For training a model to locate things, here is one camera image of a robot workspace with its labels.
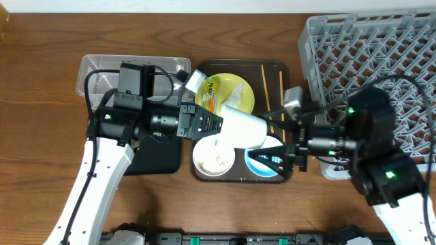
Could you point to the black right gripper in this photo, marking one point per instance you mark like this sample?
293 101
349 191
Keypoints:
300 146

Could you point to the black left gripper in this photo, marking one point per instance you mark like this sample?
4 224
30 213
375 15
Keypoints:
186 120

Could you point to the green yellow snack wrapper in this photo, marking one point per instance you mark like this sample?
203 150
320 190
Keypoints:
208 95

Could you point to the blue plastic bowl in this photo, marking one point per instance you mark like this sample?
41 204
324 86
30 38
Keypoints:
258 168

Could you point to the white pink bowl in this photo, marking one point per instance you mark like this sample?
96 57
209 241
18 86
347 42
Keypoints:
209 146

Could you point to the white plastic cup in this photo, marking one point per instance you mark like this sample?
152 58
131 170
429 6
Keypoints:
241 130

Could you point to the white tissue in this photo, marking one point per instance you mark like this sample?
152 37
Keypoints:
234 99

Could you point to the pile of rice leftovers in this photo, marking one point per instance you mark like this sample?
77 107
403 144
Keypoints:
214 164

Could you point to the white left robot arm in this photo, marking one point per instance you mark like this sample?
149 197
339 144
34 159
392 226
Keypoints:
108 153

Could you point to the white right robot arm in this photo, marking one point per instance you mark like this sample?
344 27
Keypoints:
386 176

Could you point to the black waste tray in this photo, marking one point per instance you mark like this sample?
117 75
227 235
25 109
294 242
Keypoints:
153 157

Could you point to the grey dishwasher rack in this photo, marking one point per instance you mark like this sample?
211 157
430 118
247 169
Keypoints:
340 53

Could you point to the clear plastic bin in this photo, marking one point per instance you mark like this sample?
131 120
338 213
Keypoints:
100 83

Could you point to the yellow plastic plate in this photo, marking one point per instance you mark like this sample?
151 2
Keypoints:
225 89

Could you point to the left wooden chopstick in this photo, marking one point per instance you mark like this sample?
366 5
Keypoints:
266 94

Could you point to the wooden chopstick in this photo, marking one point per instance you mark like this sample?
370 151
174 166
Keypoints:
282 102
266 94

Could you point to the dark brown serving tray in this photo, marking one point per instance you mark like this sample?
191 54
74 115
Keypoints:
250 71

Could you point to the right wooden chopstick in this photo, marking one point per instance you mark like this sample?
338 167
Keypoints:
282 102

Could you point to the black rail at table edge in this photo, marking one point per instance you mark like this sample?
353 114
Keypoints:
131 233

